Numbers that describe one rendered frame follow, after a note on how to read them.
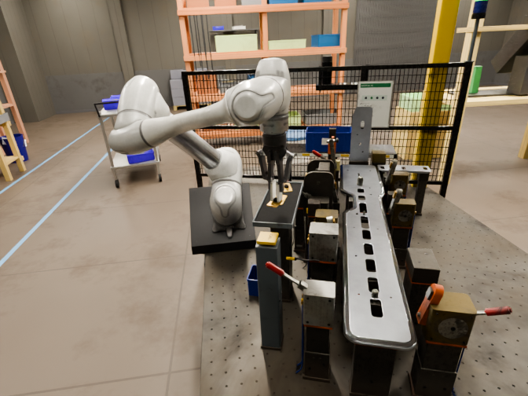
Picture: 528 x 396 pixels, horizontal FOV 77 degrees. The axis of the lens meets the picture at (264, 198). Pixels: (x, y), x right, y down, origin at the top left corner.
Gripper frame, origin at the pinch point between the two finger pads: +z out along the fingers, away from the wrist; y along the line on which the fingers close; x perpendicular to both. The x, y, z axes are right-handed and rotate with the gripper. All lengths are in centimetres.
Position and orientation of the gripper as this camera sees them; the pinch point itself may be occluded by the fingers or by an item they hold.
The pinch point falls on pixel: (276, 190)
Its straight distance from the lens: 112.1
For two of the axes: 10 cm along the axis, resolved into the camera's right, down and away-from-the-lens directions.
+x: 4.5, -4.0, 8.0
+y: 8.9, 1.6, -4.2
